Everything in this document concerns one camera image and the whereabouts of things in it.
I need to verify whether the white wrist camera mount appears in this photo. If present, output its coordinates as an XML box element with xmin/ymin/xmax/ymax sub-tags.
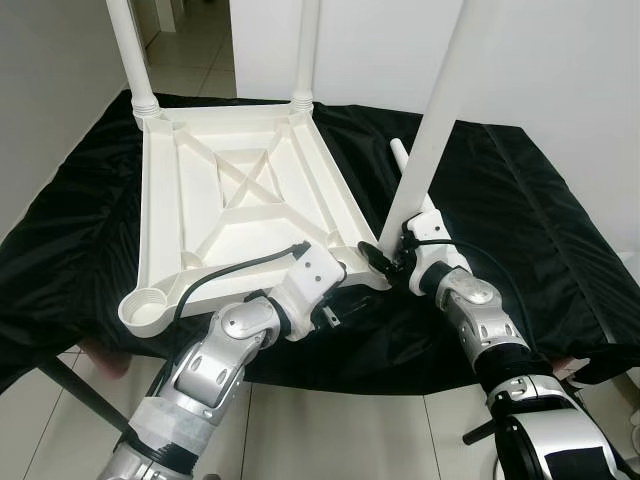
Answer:
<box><xmin>405</xmin><ymin>212</ymin><xmax>463</xmax><ymax>296</ymax></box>
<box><xmin>270</xmin><ymin>243</ymin><xmax>346</xmax><ymax>341</ymax></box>

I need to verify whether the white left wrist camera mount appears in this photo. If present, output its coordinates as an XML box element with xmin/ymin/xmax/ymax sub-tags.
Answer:
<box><xmin>270</xmin><ymin>243</ymin><xmax>346</xmax><ymax>341</ymax></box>

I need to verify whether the white plastic table leg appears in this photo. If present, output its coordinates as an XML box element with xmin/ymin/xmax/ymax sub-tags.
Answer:
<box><xmin>290</xmin><ymin>0</ymin><xmax>321</xmax><ymax>111</ymax></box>
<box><xmin>388</xmin><ymin>138</ymin><xmax>446</xmax><ymax>226</ymax></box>
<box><xmin>105</xmin><ymin>0</ymin><xmax>161</xmax><ymax>119</ymax></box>
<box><xmin>378</xmin><ymin>0</ymin><xmax>501</xmax><ymax>241</ymax></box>

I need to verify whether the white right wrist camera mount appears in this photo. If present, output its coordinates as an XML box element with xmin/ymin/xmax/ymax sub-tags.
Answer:
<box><xmin>405</xmin><ymin>212</ymin><xmax>463</xmax><ymax>296</ymax></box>

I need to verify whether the black cloth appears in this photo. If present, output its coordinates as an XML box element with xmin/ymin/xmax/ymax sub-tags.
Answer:
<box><xmin>0</xmin><ymin>90</ymin><xmax>640</xmax><ymax>396</ymax></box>

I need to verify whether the white plastic table top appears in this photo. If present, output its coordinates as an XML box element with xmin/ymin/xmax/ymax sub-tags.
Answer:
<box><xmin>118</xmin><ymin>100</ymin><xmax>393</xmax><ymax>336</ymax></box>

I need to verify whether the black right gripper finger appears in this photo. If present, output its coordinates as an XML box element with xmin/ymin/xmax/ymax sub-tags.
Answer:
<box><xmin>358</xmin><ymin>240</ymin><xmax>396</xmax><ymax>276</ymax></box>

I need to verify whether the pink folding table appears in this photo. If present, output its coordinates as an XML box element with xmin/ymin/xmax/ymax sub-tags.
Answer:
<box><xmin>75</xmin><ymin>335</ymin><xmax>601</xmax><ymax>386</ymax></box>

